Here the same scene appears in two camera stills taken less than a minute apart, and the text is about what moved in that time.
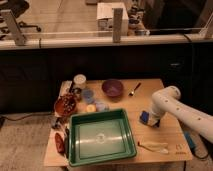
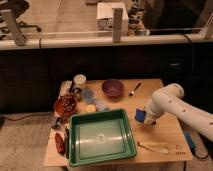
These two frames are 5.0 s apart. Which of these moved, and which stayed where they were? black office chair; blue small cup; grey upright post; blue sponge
Moved: blue sponge
Stayed: blue small cup; black office chair; grey upright post
